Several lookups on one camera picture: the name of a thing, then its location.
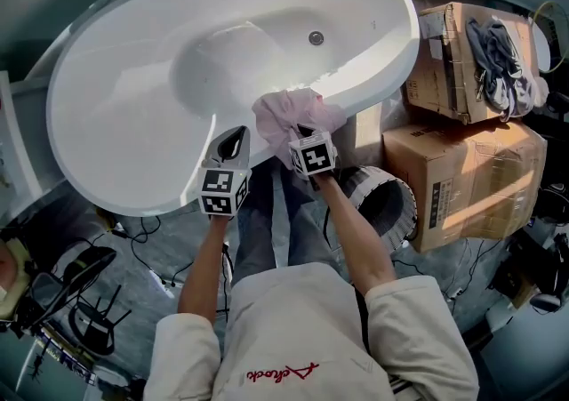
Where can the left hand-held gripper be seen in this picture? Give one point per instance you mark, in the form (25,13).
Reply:
(218,188)

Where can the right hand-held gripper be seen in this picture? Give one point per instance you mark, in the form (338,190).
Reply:
(315,154)

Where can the pink cloth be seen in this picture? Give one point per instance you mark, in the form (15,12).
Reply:
(289,114)

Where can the round laundry basket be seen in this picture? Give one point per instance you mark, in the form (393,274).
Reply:
(382,203)

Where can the person's right forearm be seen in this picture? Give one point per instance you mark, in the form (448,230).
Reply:
(355,239)

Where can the person's left forearm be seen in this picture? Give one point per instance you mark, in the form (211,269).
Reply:
(204,266)

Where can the person's left leg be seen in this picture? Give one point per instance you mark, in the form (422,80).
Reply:
(258,221)

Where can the person's leg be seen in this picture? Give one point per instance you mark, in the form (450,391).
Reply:
(258,221)
(306,230)

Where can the person's right leg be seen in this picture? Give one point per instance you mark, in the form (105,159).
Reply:
(306,230)

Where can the white bathtub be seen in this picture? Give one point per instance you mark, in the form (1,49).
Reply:
(133,123)

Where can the large taped cardboard box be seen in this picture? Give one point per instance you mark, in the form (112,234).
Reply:
(467,177)

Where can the flat cardboard box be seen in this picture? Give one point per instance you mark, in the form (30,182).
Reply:
(444,57)

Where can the black chair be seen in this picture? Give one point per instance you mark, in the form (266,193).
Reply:
(89,261)

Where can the person's cream shirt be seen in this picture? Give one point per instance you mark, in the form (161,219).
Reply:
(302,337)

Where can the white vanity cabinet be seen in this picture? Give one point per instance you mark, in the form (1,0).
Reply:
(22,146)

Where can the grey clothes pile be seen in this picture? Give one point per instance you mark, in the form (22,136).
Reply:
(502,57)

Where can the black stool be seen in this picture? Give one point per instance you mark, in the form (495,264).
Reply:
(95,337)

